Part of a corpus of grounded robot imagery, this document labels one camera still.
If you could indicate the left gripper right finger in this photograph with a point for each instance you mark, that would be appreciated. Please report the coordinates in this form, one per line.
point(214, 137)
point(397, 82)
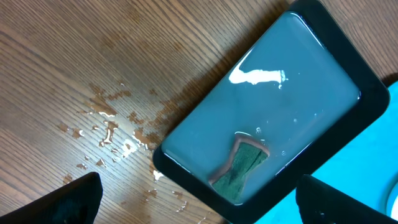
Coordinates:
point(320, 203)

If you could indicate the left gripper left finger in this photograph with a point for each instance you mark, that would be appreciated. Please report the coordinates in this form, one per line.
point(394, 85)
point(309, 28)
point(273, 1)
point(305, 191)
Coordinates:
point(75, 202)

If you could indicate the black water tray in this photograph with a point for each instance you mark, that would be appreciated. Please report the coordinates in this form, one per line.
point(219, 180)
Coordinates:
point(302, 89)

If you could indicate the teal plastic serving tray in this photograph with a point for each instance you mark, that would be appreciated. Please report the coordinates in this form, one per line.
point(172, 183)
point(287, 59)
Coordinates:
point(366, 168)

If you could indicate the light blue plate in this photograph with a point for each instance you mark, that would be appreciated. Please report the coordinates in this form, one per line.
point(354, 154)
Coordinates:
point(392, 203)

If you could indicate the green dish sponge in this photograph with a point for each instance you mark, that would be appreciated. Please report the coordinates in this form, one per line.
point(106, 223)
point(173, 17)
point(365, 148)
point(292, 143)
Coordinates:
point(245, 155)

